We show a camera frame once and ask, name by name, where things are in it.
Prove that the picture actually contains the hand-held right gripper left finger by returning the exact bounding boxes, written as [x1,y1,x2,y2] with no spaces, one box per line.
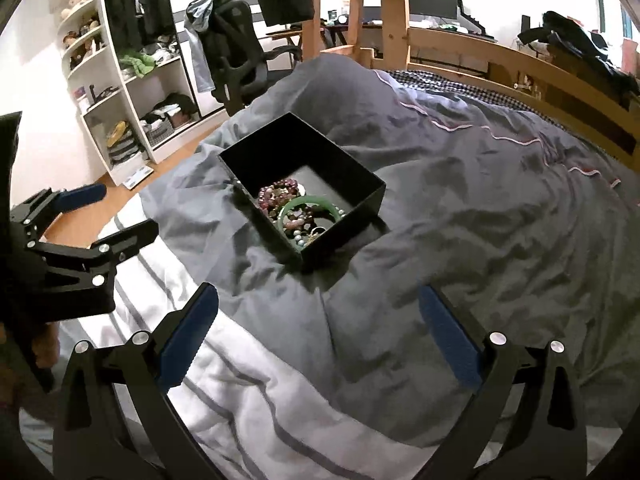
[52,282,221,480]

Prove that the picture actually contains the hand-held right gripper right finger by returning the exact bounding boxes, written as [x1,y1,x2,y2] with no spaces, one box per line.
[419,285,588,480]

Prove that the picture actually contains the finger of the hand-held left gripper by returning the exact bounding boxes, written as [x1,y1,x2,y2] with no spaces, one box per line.
[10,182,108,226]
[27,218,160,288]

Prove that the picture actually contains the black square box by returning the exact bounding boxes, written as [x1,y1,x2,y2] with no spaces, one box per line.
[218,112,387,272]

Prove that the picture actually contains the pink and dark bead bracelet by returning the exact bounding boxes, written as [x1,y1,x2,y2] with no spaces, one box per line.
[284,211,317,232]

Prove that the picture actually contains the green jade bangle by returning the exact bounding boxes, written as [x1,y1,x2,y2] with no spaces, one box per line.
[277,194,347,252]

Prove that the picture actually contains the person's left hand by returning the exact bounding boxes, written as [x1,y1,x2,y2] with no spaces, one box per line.
[31,324,61,372]

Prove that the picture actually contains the white shelf wardrobe unit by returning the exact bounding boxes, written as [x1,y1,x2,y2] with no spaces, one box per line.
[47,0,203,187]

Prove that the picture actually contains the white grey striped blanket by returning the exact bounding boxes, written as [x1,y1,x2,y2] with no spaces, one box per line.
[20,210,501,480]

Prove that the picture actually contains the grey duvet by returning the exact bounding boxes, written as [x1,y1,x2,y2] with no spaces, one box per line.
[140,55,640,431]

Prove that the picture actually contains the green cloth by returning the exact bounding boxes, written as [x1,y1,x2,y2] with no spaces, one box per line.
[120,52,158,79]

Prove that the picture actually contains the hanging dark wardrobe clothes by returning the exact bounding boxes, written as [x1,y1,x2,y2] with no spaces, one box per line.
[102,0,176,53]

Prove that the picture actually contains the beige teddy bear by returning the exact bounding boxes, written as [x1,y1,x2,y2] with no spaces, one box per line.
[61,0,96,21]

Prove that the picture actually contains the denim jacket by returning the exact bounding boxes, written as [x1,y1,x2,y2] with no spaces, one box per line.
[184,0,236,93]

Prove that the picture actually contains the black office chair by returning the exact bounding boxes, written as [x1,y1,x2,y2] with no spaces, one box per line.
[210,0,301,116]

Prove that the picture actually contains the checkered bed sheet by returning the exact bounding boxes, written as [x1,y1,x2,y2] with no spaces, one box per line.
[387,69,566,126]

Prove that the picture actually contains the wooden ladder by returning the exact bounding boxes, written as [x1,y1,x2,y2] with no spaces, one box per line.
[302,0,366,63]

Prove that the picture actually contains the pile of dark clothes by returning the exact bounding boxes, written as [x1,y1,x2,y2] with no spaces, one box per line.
[517,10,640,111]

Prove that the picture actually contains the wooden bed frame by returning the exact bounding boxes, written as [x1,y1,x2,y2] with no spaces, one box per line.
[375,0,640,161]

